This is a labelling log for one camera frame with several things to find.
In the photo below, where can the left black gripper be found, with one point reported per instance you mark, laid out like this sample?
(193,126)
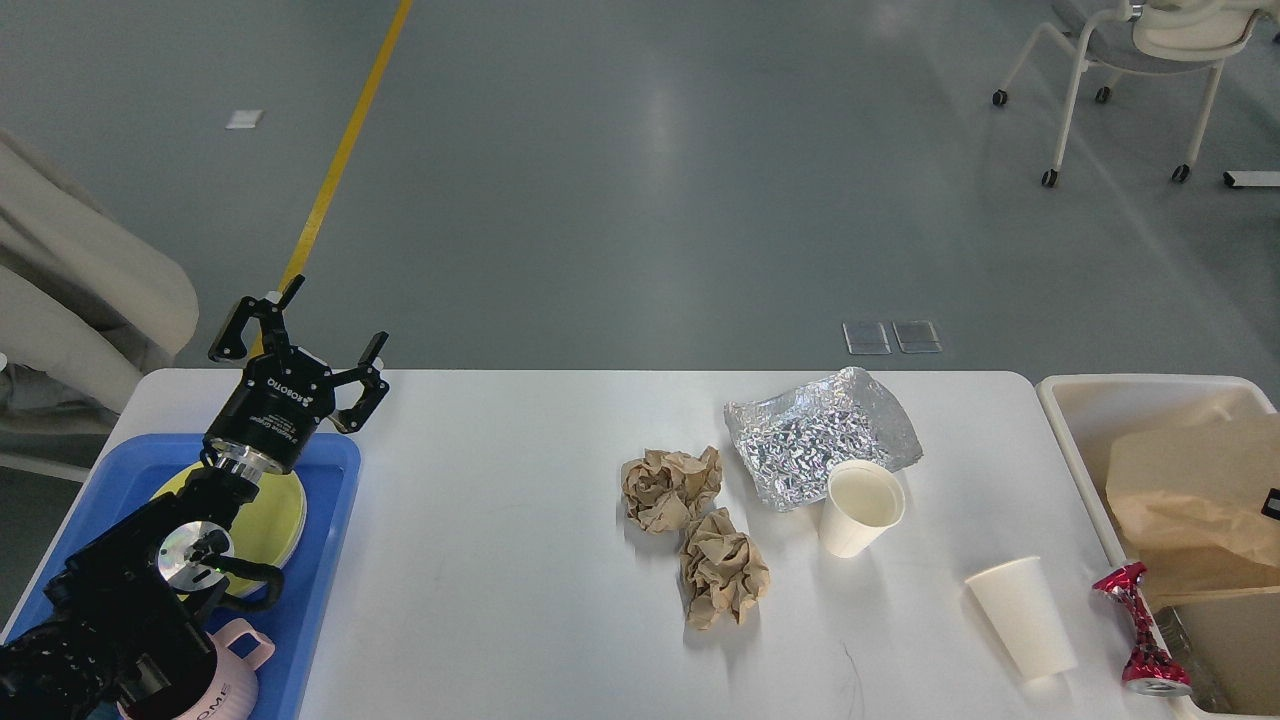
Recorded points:
(275,410)

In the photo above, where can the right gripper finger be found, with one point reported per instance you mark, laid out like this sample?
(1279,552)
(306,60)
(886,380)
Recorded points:
(1271,506)

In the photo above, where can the large brown paper bag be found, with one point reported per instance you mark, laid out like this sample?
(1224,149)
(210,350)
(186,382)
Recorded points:
(1189,503)

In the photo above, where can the yellow plastic plate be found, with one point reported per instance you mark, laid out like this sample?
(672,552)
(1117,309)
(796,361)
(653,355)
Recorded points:
(267,530)

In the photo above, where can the crushed red can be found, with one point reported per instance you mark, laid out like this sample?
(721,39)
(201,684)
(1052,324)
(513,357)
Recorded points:
(1150,669)

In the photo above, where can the white paper cup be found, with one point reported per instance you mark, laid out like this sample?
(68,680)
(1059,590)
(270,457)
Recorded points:
(863,501)
(1019,604)

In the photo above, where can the pink ceramic mug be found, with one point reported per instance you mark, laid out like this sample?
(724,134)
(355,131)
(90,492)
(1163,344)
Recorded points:
(235,675)

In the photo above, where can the brown paper ball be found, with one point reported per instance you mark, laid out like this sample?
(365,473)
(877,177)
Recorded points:
(665,490)
(722,570)

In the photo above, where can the aluminium foil sheet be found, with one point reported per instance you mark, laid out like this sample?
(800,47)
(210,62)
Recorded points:
(790,442)

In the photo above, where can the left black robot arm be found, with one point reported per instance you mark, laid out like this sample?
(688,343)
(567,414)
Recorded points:
(129,609)

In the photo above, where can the white plastic bin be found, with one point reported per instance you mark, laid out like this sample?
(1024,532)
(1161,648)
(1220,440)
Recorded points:
(1229,647)

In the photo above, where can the blue plastic tray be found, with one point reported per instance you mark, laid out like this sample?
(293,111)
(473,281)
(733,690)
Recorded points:
(129,474)

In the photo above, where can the beige fabric cover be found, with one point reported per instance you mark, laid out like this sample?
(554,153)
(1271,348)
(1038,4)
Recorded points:
(87,308)

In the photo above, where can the white floor bar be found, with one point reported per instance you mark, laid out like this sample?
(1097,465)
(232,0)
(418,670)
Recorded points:
(1251,179)

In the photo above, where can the right floor socket plate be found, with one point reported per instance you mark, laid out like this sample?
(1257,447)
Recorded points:
(917,337)

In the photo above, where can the floor socket plate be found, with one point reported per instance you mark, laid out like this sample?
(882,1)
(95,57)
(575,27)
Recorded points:
(866,338)
(917,337)

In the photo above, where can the left floor socket plate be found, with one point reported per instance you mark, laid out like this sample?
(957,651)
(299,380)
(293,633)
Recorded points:
(866,338)

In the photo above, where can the white office chair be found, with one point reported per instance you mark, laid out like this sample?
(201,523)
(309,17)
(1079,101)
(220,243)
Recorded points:
(1142,38)

